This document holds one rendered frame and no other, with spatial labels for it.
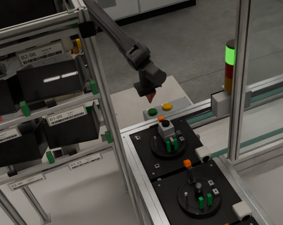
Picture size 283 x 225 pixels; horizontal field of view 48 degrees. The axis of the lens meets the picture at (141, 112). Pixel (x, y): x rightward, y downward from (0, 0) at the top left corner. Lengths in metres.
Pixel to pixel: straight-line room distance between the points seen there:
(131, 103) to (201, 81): 1.60
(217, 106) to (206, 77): 2.18
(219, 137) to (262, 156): 0.18
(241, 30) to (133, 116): 0.83
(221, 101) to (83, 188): 0.65
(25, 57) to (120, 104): 1.04
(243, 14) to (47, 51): 0.47
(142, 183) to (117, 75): 2.30
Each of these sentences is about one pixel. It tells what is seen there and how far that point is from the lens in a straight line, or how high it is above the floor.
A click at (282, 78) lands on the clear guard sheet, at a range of 1.07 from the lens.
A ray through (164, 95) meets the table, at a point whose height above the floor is 0.86.
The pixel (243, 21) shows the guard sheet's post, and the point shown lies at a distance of 0.84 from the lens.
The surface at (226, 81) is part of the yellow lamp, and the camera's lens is 0.98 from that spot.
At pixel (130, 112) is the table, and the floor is 0.86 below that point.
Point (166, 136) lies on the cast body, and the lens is 1.15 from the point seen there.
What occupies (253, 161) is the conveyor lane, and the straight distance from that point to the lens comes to 1.27.
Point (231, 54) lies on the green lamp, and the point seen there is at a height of 1.39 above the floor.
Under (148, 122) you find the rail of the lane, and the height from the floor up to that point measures 0.96.
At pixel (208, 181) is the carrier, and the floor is 1.00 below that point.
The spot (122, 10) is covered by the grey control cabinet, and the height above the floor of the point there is 0.22.
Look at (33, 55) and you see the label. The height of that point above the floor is 1.60.
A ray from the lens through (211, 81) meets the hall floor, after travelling 3.11.
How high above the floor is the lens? 1.89
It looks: 42 degrees down
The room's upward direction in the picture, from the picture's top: 11 degrees counter-clockwise
